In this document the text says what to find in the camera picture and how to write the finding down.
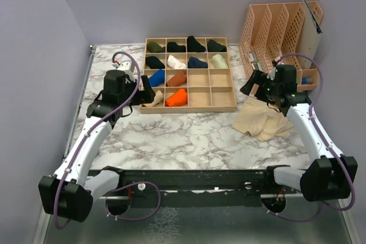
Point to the black rolled cloth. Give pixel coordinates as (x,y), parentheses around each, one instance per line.
(153,62)
(174,47)
(193,45)

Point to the blue grey cylinder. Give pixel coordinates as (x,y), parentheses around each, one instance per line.
(307,81)

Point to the dark green rolled cloth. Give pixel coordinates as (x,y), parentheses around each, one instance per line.
(215,47)

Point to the grey folder in rack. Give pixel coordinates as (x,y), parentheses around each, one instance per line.
(311,32)

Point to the blue rolled cloth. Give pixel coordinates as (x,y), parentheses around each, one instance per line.
(157,78)

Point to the pink file organizer rack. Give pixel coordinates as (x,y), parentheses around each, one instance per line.
(270,30)

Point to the beige rolled cloth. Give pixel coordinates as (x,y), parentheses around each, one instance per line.
(159,96)

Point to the olive green rolled cloth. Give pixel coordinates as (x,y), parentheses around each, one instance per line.
(153,47)

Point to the pale green rolled cloth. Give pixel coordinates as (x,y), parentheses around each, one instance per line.
(219,62)

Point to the black rolled cloth left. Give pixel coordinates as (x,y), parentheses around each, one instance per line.
(153,62)

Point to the navy rolled cloth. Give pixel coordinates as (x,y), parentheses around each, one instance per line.
(195,63)

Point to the orange rolled cloth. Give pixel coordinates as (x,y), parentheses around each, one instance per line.
(178,99)

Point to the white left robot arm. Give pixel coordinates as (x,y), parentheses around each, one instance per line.
(69,193)

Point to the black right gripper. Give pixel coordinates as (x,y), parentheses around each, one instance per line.
(256,77)

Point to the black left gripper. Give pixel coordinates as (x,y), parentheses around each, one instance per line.
(147,95)

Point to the beige boxer underwear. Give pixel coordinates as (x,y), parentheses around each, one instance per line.
(259,120)

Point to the cards in rack slot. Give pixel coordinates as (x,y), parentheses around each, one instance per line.
(254,61)

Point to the white rolled cloth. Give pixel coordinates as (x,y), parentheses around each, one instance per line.
(175,63)

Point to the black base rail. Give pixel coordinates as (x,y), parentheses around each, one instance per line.
(195,188)

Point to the brown rolled cloth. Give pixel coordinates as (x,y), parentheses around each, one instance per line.
(177,80)

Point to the wooden compartment tray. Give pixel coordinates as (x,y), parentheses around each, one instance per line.
(209,90)

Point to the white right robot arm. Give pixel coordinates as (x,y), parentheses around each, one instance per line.
(331,173)

